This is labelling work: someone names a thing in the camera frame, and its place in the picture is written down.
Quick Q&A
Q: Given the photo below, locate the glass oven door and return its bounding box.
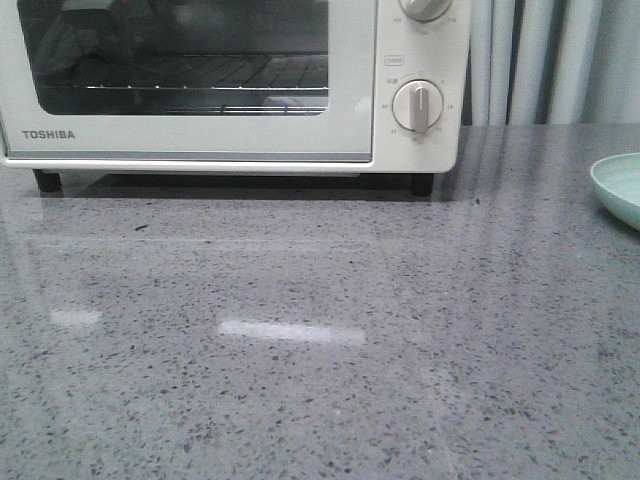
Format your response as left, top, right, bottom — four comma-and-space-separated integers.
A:
1, 1, 377, 162

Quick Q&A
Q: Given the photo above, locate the white Toshiba toaster oven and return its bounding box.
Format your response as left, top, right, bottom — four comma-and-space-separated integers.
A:
1, 1, 472, 196

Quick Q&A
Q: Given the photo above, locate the lower timer knob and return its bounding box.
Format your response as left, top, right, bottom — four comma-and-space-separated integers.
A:
392, 79, 444, 134

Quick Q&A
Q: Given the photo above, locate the upper temperature knob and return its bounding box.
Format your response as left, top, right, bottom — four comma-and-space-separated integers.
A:
399, 0, 452, 23

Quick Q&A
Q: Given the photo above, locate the grey pleated curtain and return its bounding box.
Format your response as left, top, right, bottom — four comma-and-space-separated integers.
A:
463, 0, 639, 126

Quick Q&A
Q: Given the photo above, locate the light green plate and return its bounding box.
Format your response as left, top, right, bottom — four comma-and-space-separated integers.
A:
590, 152, 640, 230

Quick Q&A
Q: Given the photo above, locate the metal wire oven rack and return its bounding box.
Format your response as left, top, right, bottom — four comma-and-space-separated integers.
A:
34, 54, 329, 116

